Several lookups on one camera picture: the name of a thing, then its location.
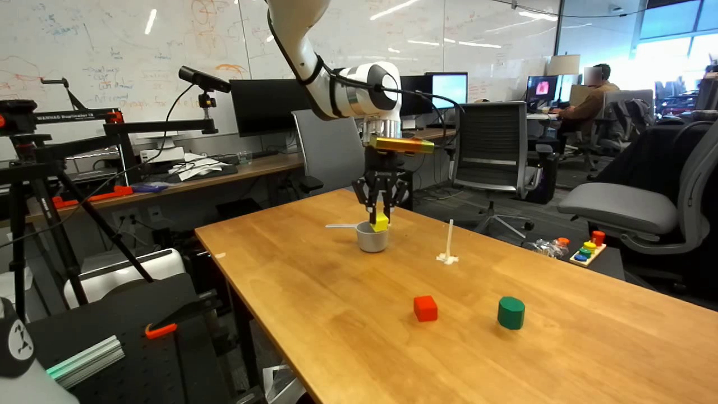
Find white peg stand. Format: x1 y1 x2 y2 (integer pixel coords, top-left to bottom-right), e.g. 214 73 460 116
436 217 462 266

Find seated person brown shirt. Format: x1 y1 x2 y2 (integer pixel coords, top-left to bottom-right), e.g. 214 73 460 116
557 63 624 146

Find silver aluminium bar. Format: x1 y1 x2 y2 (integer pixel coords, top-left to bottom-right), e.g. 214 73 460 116
43 331 129 390

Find grey office chair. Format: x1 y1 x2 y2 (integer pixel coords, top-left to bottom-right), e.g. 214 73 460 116
557 121 718 261

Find red bar clamp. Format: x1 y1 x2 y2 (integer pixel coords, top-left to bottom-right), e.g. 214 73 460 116
49 183 139 213

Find orange wooden block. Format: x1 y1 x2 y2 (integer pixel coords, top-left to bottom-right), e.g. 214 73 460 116
410 293 439 326

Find beige lamp shade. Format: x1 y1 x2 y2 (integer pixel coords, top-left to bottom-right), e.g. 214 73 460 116
548 51 584 78

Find black equipment case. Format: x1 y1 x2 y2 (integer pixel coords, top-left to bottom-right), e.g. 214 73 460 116
24 272 243 404

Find lit blue computer monitor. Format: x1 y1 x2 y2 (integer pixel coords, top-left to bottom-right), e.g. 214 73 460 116
424 70 471 114

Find green wooden block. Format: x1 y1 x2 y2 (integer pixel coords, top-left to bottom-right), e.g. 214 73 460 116
495 293 528 331

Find black tripod rig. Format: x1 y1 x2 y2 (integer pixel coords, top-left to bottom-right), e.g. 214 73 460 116
0 73 226 326

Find multicoloured wooden peg toy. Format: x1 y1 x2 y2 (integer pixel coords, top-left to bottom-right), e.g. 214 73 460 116
568 228 611 268

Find long wooden workbench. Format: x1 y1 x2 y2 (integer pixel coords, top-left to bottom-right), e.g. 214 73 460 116
24 147 309 226

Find grey chair backrest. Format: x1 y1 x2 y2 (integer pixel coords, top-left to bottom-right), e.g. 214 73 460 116
290 108 370 193

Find black camera on boom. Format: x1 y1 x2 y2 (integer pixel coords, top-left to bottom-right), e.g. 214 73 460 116
178 63 233 97

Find black mesh office chair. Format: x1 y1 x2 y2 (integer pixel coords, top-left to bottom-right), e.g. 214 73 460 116
448 101 532 198

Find orange handle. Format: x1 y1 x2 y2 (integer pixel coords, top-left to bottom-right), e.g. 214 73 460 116
142 320 182 343

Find black cap white logo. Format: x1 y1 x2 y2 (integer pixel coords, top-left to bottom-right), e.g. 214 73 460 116
0 297 38 381

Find white papers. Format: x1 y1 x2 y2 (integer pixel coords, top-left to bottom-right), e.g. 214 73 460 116
163 152 230 183

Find black computer monitor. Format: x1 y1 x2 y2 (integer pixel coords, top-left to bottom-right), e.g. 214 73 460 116
226 77 317 139
400 73 434 118

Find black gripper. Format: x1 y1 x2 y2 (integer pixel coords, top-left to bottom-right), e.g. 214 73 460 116
351 152 416 226

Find grey measuring cup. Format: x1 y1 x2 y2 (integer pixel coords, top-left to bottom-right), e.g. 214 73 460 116
324 220 392 255

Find wrist mounted camera bar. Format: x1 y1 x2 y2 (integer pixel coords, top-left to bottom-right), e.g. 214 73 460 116
368 135 438 157

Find monitor with pink screen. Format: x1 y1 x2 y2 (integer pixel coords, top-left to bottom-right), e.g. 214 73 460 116
526 73 561 114

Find white plastic case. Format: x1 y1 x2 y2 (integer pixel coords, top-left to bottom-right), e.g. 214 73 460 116
60 244 187 309

